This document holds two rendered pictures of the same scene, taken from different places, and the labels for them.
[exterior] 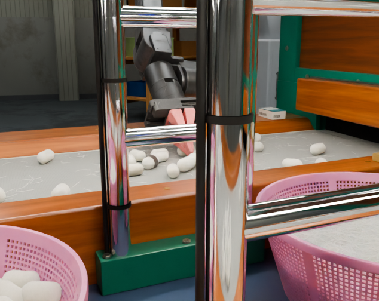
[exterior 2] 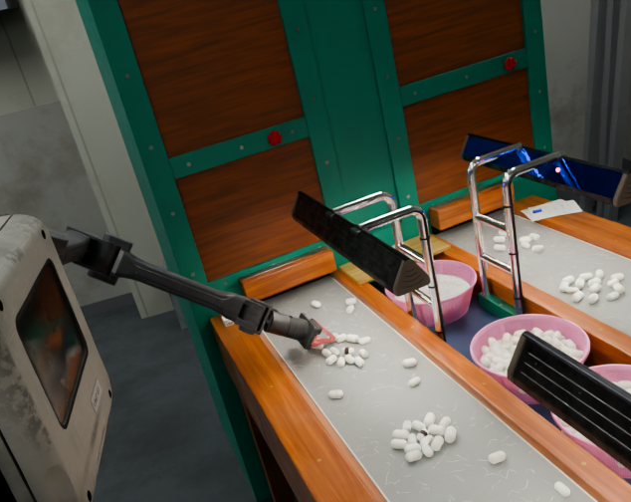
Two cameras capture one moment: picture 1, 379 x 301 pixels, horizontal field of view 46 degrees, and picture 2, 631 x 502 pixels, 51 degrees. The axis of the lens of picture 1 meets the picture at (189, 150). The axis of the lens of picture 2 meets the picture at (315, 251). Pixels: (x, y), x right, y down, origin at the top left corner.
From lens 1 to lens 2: 178 cm
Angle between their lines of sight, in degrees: 79
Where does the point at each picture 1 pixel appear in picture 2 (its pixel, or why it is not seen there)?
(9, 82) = not seen: outside the picture
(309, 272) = (462, 301)
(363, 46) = (264, 244)
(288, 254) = (455, 303)
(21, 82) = not seen: outside the picture
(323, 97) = (274, 283)
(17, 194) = (404, 382)
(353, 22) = (250, 234)
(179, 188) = (411, 324)
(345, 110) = (294, 280)
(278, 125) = not seen: hidden behind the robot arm
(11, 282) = (493, 346)
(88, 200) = (433, 341)
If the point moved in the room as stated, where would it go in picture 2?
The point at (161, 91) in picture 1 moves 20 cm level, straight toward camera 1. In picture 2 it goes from (299, 324) to (374, 307)
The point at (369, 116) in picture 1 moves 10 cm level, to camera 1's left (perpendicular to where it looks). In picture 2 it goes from (312, 274) to (311, 289)
